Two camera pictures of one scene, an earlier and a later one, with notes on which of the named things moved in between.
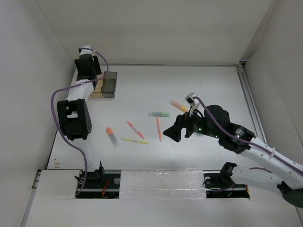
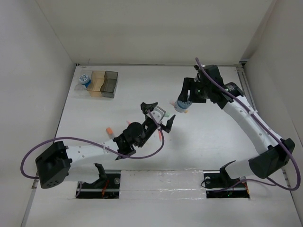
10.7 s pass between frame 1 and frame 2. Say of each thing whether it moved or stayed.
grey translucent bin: stayed
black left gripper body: moved
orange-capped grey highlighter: stayed
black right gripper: moved
